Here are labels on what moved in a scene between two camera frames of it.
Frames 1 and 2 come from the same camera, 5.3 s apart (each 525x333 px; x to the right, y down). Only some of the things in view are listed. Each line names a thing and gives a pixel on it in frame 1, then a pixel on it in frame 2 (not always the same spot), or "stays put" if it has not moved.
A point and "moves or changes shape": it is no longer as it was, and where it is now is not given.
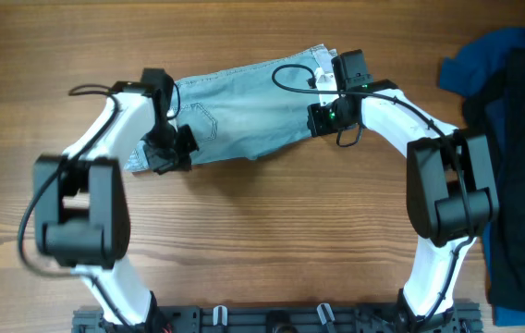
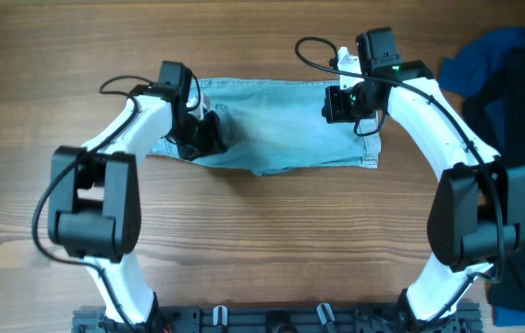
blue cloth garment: (469, 64) stays put
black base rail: (280, 318) stays put
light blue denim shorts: (238, 115) moves or changes shape
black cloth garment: (524, 242) stays put
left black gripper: (182, 161) to (213, 142)
